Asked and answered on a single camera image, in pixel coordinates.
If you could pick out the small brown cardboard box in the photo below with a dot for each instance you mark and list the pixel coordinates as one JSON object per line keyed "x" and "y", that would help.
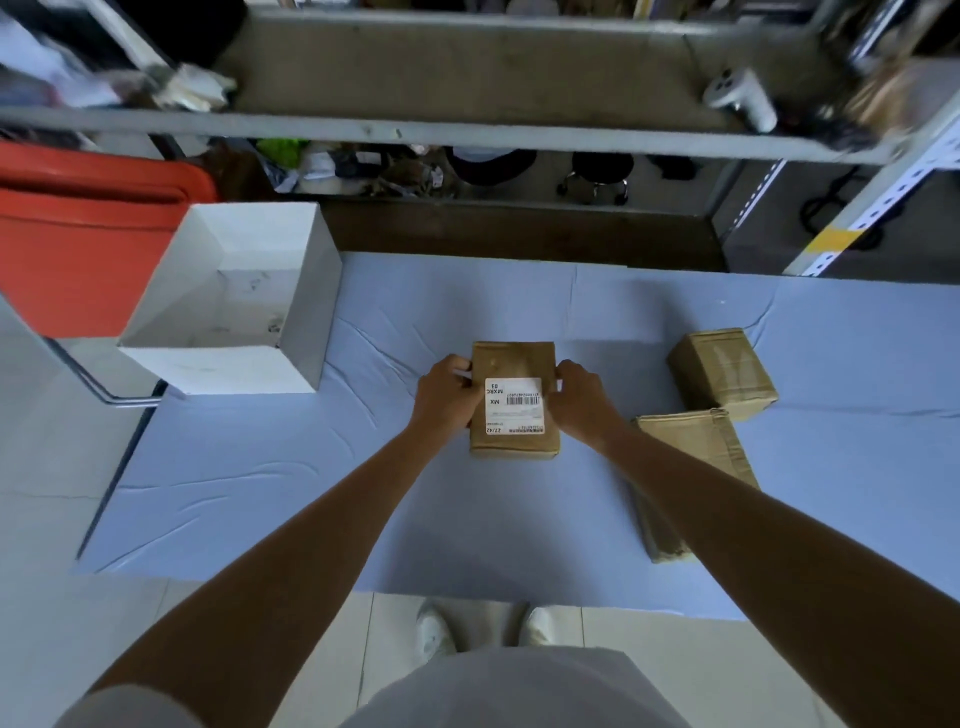
{"x": 724, "y": 367}

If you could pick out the large cardboard box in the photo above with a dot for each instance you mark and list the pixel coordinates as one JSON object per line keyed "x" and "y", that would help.
{"x": 690, "y": 442}

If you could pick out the person's right white shoe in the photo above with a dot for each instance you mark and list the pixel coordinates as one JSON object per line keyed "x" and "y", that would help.
{"x": 538, "y": 626}

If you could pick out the black rolling stool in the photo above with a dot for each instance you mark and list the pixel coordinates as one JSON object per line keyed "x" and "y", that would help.
{"x": 596, "y": 176}

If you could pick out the crinkled brown bag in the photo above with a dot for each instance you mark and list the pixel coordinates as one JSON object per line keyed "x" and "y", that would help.
{"x": 889, "y": 97}

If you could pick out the white perforated shelf post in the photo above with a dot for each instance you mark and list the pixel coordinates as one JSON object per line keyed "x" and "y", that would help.
{"x": 757, "y": 195}
{"x": 885, "y": 202}

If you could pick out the white bin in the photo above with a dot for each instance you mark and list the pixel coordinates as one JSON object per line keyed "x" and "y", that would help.
{"x": 247, "y": 300}

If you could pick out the white barcode label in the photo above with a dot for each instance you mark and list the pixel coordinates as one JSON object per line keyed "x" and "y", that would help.
{"x": 514, "y": 405}

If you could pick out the person's left hand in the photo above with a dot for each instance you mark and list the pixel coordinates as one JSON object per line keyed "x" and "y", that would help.
{"x": 442, "y": 401}

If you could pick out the person's white shoe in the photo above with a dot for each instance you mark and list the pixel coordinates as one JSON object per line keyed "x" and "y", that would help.
{"x": 435, "y": 634}
{"x": 538, "y": 626}

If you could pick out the yellow tape strip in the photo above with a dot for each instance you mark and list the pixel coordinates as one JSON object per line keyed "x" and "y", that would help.
{"x": 831, "y": 240}

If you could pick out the person's right hand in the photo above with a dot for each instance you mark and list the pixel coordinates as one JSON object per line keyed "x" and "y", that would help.
{"x": 585, "y": 401}

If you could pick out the person's left forearm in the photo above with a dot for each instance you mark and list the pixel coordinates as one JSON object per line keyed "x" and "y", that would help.
{"x": 262, "y": 577}

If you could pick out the hanging clothes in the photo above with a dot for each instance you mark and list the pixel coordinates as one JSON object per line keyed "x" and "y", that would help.
{"x": 60, "y": 60}

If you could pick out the medium brown cardboard box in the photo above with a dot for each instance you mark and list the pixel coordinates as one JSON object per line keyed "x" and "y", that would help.
{"x": 514, "y": 442}

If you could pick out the small black device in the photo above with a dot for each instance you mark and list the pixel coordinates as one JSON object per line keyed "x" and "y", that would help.
{"x": 844, "y": 131}

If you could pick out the person's left white shoe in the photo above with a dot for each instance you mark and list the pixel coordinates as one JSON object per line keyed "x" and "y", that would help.
{"x": 435, "y": 634}

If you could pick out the white handheld controller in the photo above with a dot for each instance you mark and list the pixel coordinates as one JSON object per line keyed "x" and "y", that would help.
{"x": 742, "y": 97}

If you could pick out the red plastic chair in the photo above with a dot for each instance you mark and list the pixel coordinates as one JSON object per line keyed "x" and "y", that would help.
{"x": 75, "y": 247}

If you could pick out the white crumpled cloth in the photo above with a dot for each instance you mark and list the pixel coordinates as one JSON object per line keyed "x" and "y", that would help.
{"x": 195, "y": 86}

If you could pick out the person's white shirt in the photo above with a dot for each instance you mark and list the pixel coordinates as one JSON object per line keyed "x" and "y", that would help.
{"x": 465, "y": 690}

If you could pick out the bright green bag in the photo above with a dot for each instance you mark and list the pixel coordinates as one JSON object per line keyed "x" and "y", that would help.
{"x": 281, "y": 146}

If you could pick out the person's right forearm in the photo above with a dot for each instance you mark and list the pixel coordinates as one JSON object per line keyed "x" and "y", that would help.
{"x": 787, "y": 570}

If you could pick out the blue table cloth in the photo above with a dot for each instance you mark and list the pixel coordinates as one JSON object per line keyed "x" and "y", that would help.
{"x": 825, "y": 450}

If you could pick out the black-edged table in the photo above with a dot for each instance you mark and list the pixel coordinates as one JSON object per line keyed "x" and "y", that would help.
{"x": 116, "y": 487}

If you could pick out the long gray shelf board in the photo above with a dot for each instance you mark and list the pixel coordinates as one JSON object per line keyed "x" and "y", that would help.
{"x": 465, "y": 82}

